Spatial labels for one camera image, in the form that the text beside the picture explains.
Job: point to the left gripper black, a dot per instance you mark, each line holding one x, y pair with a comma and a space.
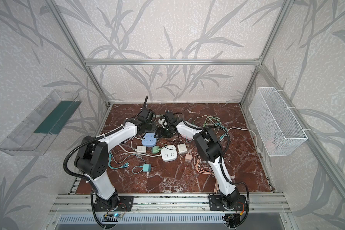
147, 128

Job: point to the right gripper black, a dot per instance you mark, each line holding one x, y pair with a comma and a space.
165, 132

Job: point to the blue power strip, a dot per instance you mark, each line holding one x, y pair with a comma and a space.
149, 140

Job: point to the white charger adapter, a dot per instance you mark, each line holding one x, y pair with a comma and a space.
182, 149

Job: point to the white power strip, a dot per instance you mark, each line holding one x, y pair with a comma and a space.
169, 153

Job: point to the white plug adapter small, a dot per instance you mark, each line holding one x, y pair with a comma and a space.
141, 149

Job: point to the pink plug adapter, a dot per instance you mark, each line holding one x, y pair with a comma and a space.
188, 158

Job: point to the teal plug adapter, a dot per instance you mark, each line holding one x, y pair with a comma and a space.
146, 168

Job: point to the pink power strip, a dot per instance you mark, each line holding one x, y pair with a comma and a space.
187, 137

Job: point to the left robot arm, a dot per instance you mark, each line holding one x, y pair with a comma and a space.
89, 160

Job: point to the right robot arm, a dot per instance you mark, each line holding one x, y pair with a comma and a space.
209, 148

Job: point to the white wire mesh basket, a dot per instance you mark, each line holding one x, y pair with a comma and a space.
279, 130

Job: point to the clear plastic wall bin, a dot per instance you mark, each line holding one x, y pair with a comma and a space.
34, 135

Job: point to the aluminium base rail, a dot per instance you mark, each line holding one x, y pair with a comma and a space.
170, 203

